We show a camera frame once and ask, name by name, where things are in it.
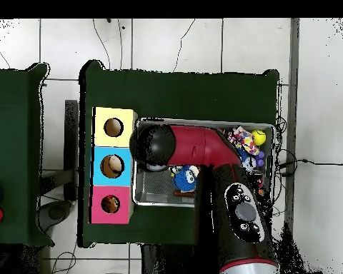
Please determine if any yellow printed ball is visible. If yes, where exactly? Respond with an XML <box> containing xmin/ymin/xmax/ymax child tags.
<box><xmin>251</xmin><ymin>129</ymin><xmax>267</xmax><ymax>146</ymax></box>

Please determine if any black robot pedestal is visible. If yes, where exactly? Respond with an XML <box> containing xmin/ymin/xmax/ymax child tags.
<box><xmin>141</xmin><ymin>243</ymin><xmax>218</xmax><ymax>274</ymax></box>

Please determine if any silver wire mesh bin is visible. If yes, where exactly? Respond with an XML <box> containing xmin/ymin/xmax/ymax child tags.
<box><xmin>131</xmin><ymin>117</ymin><xmax>277</xmax><ymax>208</ymax></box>

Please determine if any wooden box with three holes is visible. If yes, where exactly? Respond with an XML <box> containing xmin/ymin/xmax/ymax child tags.
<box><xmin>88</xmin><ymin>106</ymin><xmax>139</xmax><ymax>225</ymax></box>

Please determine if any purple plastic toy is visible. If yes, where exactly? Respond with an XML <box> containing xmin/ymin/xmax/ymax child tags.
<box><xmin>254</xmin><ymin>150</ymin><xmax>266</xmax><ymax>168</ymax></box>

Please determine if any white baseball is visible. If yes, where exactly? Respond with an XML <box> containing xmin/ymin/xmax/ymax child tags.
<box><xmin>242</xmin><ymin>156</ymin><xmax>257</xmax><ymax>170</ymax></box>

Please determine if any blue spiky toy with eyes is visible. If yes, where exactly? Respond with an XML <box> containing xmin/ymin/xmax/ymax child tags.
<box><xmin>171</xmin><ymin>164</ymin><xmax>201</xmax><ymax>192</ymax></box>

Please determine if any dark green table cloth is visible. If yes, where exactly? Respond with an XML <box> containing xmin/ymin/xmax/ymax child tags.
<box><xmin>77</xmin><ymin>59</ymin><xmax>281</xmax><ymax>248</ymax></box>
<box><xmin>0</xmin><ymin>63</ymin><xmax>55</xmax><ymax>248</ymax></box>

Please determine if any black cable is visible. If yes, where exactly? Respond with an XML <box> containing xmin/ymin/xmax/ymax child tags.
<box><xmin>277</xmin><ymin>158</ymin><xmax>343</xmax><ymax>169</ymax></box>

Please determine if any black upright panel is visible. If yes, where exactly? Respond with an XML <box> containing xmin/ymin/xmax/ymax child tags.
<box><xmin>64</xmin><ymin>99</ymin><xmax>79</xmax><ymax>202</ymax></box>

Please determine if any colourful patterned cloth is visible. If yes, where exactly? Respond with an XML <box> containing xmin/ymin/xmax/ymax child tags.
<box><xmin>227</xmin><ymin>125</ymin><xmax>261</xmax><ymax>156</ymax></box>

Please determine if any grey floor stand base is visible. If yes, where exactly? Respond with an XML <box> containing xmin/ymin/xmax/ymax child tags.
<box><xmin>37</xmin><ymin>199</ymin><xmax>74</xmax><ymax>233</ymax></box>

